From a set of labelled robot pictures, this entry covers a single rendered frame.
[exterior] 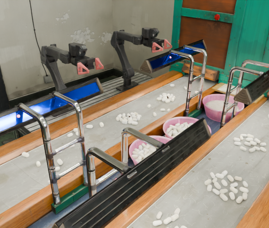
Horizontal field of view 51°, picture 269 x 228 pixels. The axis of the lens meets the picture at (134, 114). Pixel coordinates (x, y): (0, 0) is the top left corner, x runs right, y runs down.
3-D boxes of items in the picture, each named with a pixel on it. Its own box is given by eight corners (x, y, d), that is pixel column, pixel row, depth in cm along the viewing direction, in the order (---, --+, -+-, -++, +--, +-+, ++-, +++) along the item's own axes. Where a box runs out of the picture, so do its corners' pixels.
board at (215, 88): (210, 89, 207) (211, 87, 207) (220, 83, 217) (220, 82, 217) (256, 103, 188) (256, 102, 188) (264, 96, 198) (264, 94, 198)
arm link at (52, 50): (78, 52, 169) (50, 41, 187) (64, 55, 163) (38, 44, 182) (79, 72, 175) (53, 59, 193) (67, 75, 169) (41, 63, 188)
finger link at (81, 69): (96, 63, 152) (85, 59, 158) (85, 66, 147) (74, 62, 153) (96, 75, 155) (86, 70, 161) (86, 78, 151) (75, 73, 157)
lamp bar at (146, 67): (139, 70, 162) (139, 58, 158) (196, 48, 203) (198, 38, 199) (150, 73, 157) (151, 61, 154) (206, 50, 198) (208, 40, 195)
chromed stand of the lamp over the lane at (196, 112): (161, 115, 192) (165, 49, 170) (178, 105, 205) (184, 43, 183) (185, 125, 181) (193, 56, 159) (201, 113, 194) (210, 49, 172)
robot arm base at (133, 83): (139, 75, 234) (132, 73, 239) (121, 82, 222) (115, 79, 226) (138, 84, 238) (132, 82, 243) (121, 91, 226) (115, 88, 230)
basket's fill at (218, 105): (197, 114, 192) (199, 106, 189) (213, 103, 206) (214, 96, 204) (229, 126, 179) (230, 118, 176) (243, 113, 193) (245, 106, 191)
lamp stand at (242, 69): (215, 137, 169) (228, 65, 147) (230, 124, 182) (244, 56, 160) (246, 150, 158) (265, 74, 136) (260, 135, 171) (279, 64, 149)
